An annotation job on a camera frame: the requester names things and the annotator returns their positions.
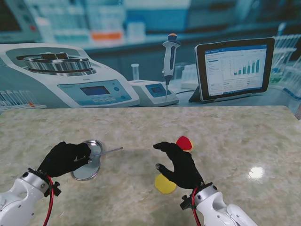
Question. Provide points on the lab scene backdrop poster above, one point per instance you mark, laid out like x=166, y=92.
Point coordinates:
x=141, y=23

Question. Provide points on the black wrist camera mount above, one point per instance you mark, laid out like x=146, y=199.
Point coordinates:
x=55, y=188
x=185, y=202

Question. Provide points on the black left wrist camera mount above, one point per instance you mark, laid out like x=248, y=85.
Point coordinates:
x=55, y=188

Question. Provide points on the clear culture dish yellow lid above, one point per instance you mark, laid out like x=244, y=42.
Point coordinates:
x=164, y=187

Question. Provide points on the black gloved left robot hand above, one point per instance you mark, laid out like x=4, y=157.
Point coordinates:
x=61, y=160

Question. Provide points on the round stainless steel tray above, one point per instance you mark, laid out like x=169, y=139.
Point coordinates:
x=89, y=170

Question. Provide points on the red filter paper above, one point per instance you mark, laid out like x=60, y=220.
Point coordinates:
x=183, y=142

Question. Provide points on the clear culture dish yellow base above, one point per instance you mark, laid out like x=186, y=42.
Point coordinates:
x=191, y=147

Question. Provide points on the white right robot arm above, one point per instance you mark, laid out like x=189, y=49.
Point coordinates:
x=211, y=207

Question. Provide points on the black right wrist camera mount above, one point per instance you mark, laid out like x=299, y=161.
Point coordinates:
x=185, y=202

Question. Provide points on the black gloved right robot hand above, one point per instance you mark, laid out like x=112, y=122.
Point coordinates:
x=183, y=171

